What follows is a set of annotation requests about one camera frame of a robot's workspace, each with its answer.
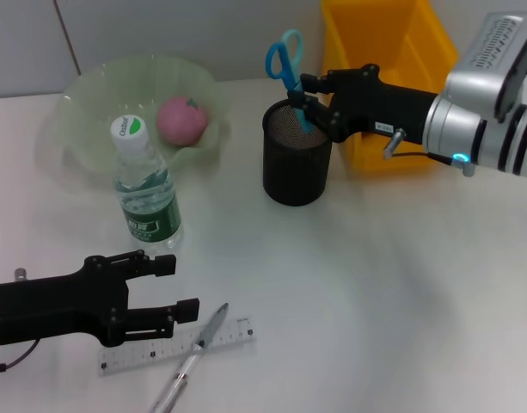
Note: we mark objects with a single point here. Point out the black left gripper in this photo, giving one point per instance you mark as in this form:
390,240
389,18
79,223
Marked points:
61,305

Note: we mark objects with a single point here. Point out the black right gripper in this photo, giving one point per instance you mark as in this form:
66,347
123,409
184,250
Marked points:
375,107

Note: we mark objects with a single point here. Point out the blue scissors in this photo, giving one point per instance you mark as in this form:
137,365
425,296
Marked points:
284,64

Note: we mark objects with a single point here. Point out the clear water bottle green label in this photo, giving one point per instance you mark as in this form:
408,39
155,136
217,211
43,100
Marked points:
147,193

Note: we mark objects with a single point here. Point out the pink peach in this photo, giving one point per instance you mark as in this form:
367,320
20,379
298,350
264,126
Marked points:
179,122

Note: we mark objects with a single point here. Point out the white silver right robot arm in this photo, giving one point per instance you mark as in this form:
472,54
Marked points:
491,133

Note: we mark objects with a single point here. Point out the black mesh pen holder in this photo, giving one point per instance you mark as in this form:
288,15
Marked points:
295,172

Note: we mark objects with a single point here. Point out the clear plastic ruler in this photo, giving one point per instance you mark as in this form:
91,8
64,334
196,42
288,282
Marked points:
134,357

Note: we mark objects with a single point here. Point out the silver white pen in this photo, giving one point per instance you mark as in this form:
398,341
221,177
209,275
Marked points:
185,370

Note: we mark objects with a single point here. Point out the translucent green fruit plate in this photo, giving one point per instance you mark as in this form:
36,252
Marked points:
87,99

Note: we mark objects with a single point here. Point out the yellow plastic bin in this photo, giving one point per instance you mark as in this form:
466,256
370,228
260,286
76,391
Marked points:
375,30

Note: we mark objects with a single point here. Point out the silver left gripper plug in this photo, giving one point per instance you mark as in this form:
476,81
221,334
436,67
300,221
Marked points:
21,275

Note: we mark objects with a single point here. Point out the right wrist camera housing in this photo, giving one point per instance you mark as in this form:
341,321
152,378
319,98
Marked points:
491,56

